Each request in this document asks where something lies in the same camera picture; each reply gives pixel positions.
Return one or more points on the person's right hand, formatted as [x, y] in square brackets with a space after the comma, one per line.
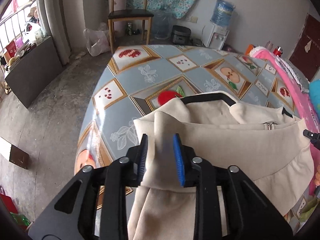
[318, 176]

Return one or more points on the dark grey cabinet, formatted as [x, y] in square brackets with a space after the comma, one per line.
[32, 72]

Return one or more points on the red bag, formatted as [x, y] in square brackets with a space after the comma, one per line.
[6, 203]

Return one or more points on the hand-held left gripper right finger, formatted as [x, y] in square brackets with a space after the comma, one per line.
[178, 160]

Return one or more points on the translucent plastic floor bag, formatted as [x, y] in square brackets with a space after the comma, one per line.
[97, 42]

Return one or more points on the wooden chair with dark seat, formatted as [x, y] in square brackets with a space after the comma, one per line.
[128, 15]

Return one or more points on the blue water bottle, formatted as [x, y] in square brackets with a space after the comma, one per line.
[222, 12]

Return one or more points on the clear small bottle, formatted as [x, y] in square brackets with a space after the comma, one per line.
[268, 46]

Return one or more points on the blue cartoon pillow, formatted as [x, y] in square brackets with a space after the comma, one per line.
[315, 90]

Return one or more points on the grey curtain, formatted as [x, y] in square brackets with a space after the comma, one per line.
[52, 17]

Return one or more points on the pink floral blanket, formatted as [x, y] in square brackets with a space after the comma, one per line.
[295, 90]

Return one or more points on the metal window railing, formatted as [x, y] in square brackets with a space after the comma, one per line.
[12, 22]

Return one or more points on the red box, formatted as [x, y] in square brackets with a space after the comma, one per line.
[11, 48]

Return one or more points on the grey lace cloth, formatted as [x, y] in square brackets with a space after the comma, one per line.
[300, 76]

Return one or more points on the clear empty water jug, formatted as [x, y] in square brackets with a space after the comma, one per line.
[161, 26]

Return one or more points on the cream jacket with black trim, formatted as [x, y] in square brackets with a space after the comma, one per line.
[225, 150]

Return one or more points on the black rice cooker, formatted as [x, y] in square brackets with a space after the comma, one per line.
[181, 35]

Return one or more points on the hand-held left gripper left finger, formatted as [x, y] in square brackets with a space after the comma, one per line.
[143, 155]

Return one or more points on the red can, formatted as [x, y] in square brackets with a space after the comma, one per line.
[277, 52]

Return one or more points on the white plastic bag on cabinet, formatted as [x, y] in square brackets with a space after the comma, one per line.
[31, 33]

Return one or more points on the beige cloth on door hook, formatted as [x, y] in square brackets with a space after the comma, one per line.
[308, 45]

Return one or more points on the green shiny packet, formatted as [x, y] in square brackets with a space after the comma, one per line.
[21, 220]

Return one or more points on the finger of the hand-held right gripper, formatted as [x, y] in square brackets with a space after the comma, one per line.
[313, 137]

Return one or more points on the brown door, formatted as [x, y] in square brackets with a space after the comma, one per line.
[307, 60]

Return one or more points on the small brown cardboard box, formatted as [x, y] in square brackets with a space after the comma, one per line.
[18, 157]

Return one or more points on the fruit print tablecloth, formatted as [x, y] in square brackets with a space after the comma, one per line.
[150, 75]

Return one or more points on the white water dispenser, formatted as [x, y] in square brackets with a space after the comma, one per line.
[217, 37]

